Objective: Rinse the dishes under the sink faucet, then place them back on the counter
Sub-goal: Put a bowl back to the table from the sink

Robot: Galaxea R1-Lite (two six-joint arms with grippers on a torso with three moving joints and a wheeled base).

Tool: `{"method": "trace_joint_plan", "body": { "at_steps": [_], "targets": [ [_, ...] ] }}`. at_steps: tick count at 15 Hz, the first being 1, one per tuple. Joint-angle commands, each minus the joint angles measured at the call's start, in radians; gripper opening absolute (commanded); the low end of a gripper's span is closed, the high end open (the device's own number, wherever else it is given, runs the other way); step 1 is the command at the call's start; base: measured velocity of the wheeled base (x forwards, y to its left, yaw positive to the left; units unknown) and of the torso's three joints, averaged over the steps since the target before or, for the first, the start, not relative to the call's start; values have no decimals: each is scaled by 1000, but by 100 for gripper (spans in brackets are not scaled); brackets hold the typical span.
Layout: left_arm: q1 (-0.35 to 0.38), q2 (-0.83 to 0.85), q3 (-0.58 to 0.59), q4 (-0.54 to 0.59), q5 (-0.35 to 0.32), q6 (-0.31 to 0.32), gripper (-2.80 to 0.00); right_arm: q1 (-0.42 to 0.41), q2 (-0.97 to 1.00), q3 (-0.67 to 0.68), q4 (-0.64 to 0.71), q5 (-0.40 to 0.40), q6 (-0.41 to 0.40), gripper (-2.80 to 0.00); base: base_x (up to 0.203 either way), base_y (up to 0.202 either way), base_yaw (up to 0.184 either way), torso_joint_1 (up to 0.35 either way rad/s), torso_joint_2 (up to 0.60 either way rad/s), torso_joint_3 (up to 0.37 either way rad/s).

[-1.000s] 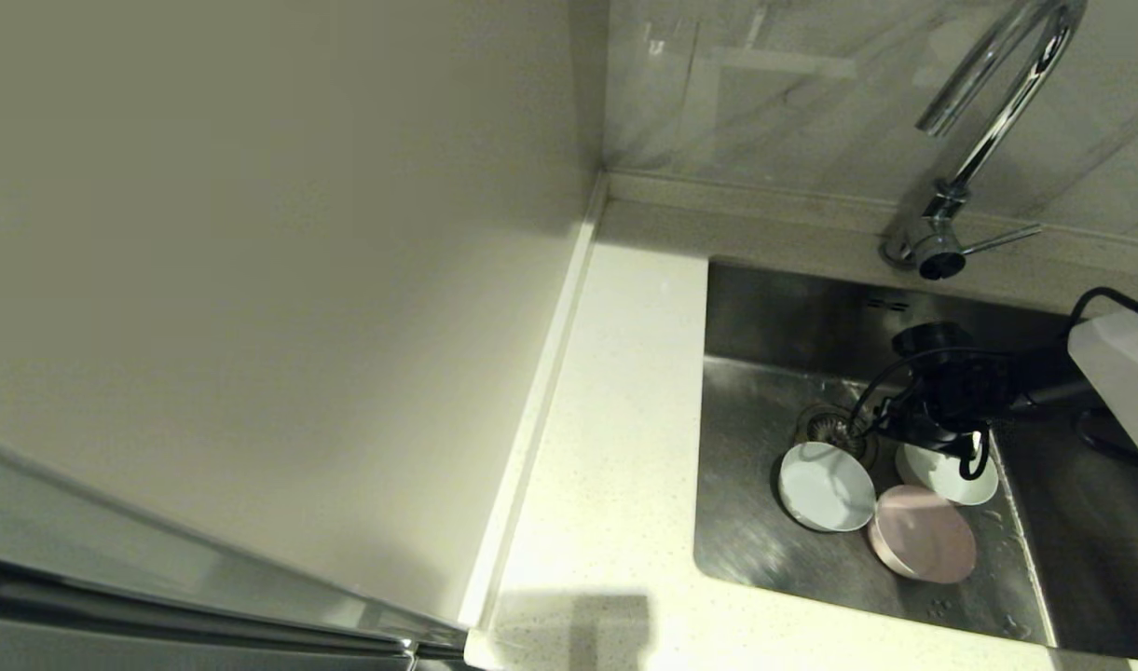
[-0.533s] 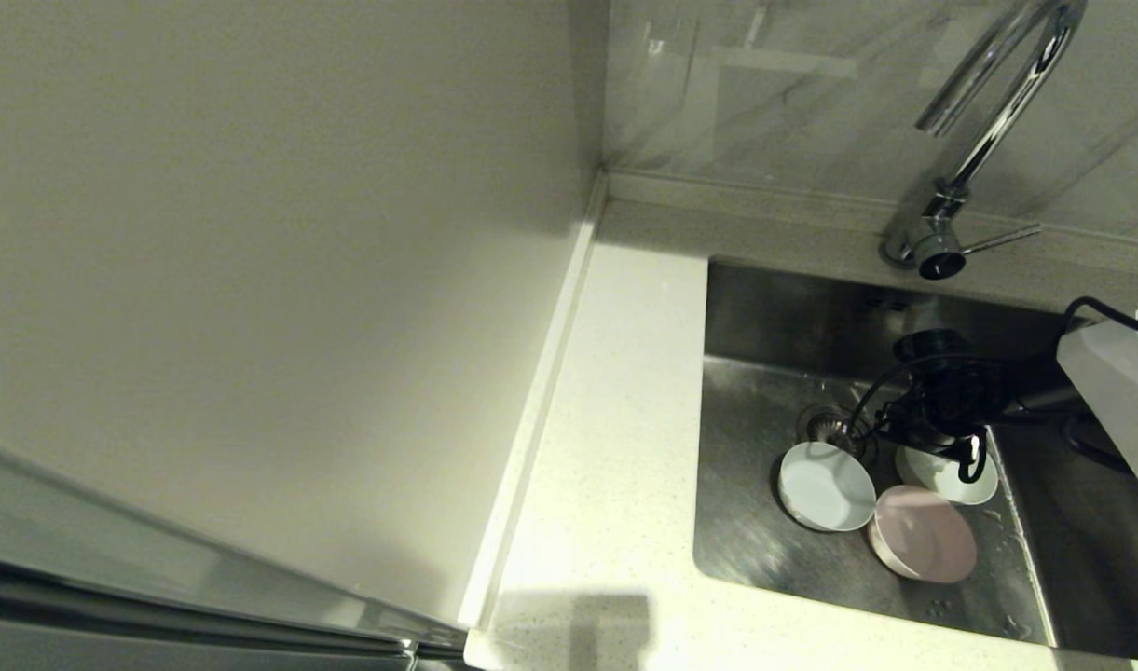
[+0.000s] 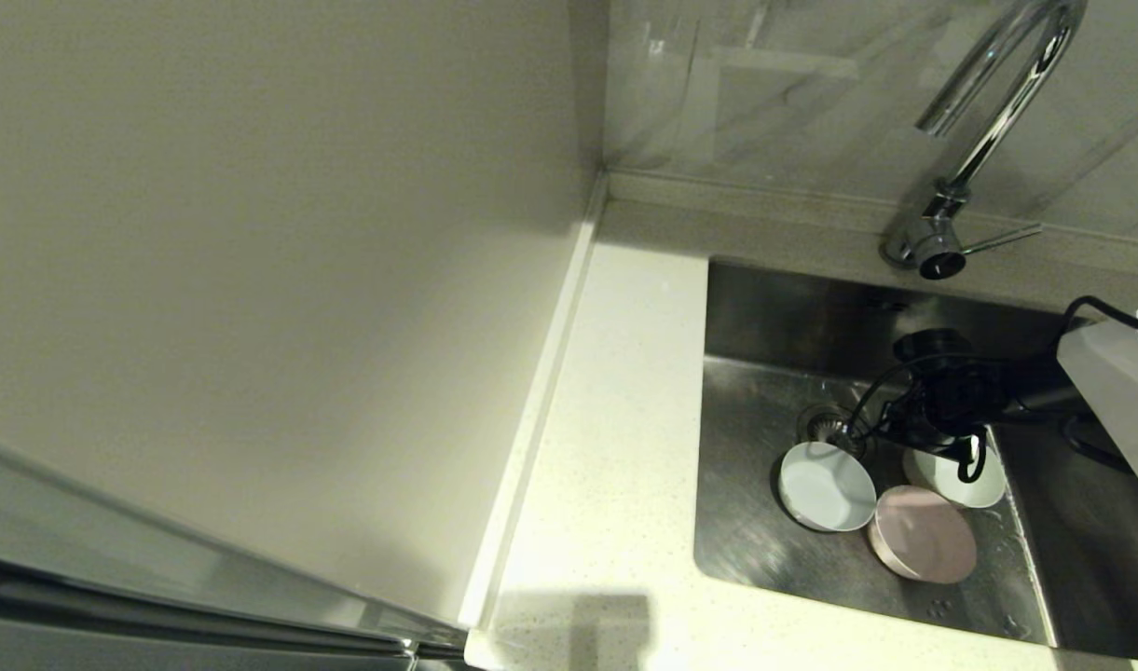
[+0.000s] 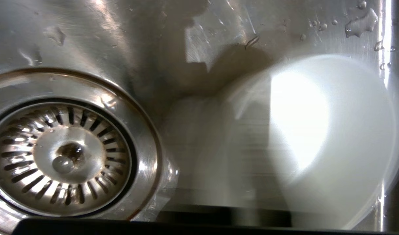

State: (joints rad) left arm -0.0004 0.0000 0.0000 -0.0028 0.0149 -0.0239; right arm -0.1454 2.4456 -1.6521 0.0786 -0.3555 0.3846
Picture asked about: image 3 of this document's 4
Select pale green bowl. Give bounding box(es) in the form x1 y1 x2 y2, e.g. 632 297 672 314
902 438 1008 510

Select chrome faucet lever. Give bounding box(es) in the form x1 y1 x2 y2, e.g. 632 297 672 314
916 222 1045 281

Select pale pink bowl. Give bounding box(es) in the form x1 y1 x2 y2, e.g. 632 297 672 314
867 485 980 585

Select pale blue bowl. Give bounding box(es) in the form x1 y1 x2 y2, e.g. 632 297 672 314
777 441 877 533

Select stainless steel sink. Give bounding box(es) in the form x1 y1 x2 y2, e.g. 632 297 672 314
692 259 1138 664

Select round metal drain strainer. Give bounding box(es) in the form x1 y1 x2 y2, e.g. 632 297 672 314
796 403 872 459

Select chrome gooseneck faucet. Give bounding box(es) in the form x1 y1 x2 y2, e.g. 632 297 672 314
881 0 1089 281

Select stainless steel appliance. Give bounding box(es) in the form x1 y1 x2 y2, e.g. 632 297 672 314
0 429 469 671

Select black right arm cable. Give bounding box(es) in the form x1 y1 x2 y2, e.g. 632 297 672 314
846 295 1138 486

